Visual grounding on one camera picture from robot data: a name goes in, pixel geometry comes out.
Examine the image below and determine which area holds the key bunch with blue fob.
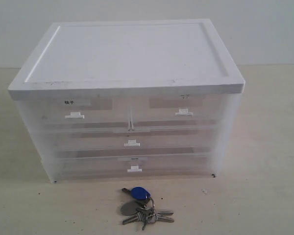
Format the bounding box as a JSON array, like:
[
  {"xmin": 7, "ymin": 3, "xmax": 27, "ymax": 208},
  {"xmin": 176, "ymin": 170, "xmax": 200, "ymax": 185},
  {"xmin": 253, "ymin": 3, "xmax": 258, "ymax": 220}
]
[{"xmin": 120, "ymin": 187, "xmax": 175, "ymax": 231}]

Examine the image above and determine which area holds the white translucent drawer cabinet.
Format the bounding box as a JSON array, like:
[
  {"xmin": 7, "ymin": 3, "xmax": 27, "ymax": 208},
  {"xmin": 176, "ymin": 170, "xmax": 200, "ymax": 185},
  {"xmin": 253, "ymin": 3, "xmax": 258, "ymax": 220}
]
[{"xmin": 8, "ymin": 19, "xmax": 245, "ymax": 174}]

